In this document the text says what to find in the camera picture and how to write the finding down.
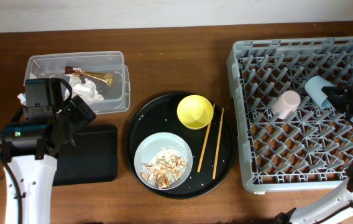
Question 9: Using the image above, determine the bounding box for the blue cup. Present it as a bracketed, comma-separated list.
[305, 76, 335, 109]

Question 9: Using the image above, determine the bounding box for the large white tissue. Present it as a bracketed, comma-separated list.
[17, 74, 104, 106]

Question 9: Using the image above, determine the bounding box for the pink cup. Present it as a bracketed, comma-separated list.
[271, 90, 301, 119]

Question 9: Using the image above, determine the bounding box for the gold coffee sachet wrapper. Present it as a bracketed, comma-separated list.
[65, 66, 114, 86]

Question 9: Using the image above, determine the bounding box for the yellow bowl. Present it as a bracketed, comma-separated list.
[176, 95, 214, 130]

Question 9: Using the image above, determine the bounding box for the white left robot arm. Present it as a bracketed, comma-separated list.
[0, 78, 96, 223]

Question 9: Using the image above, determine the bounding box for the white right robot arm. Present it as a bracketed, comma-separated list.
[272, 76, 353, 223]

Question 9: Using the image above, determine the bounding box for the grey dishwasher rack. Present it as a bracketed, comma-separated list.
[227, 37, 353, 194]

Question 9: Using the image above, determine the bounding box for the black rectangular tray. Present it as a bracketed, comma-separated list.
[53, 124, 118, 186]

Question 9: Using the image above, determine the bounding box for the clear plastic bin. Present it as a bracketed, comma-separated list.
[24, 51, 131, 114]

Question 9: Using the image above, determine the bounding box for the grey plate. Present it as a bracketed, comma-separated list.
[134, 132, 193, 190]

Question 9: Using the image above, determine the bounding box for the food scraps and rice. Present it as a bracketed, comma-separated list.
[140, 147, 188, 190]

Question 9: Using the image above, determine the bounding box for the round black serving tray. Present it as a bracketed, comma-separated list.
[125, 92, 237, 199]

